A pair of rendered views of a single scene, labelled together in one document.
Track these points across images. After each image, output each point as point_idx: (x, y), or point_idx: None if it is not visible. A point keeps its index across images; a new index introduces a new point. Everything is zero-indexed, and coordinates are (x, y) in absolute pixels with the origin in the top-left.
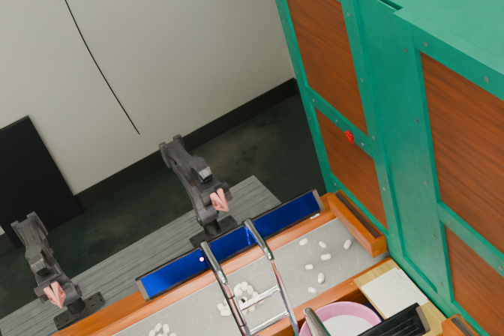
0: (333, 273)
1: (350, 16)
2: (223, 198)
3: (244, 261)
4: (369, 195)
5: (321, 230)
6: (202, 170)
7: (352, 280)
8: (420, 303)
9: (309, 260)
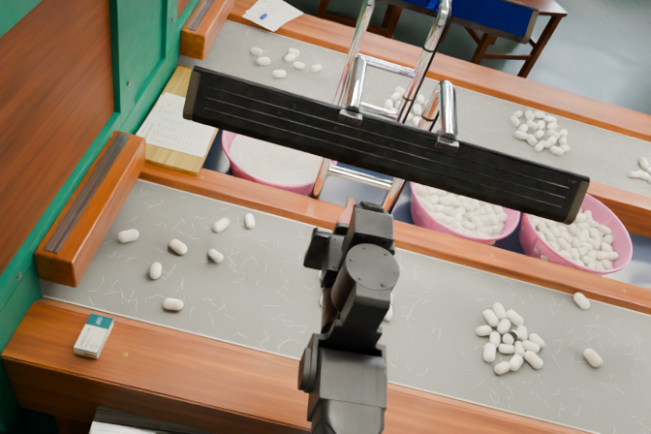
0: (197, 223)
1: None
2: (346, 208)
3: (294, 361)
4: (81, 107)
5: (121, 304)
6: (377, 212)
7: (196, 178)
8: (173, 97)
9: (201, 270)
